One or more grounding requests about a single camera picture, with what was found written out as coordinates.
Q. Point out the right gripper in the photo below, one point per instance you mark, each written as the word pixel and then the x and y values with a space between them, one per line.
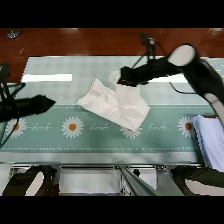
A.
pixel 133 76

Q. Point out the white garment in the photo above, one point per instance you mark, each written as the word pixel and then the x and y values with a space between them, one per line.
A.
pixel 116 106

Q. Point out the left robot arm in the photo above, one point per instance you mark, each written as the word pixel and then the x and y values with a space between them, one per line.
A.
pixel 23 106

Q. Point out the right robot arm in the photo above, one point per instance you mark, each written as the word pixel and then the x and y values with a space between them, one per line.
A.
pixel 200 71

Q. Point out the light blue garment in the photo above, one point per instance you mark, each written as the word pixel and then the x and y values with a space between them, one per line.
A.
pixel 211 143

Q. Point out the silver frame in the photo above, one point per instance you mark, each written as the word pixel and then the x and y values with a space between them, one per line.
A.
pixel 134 182

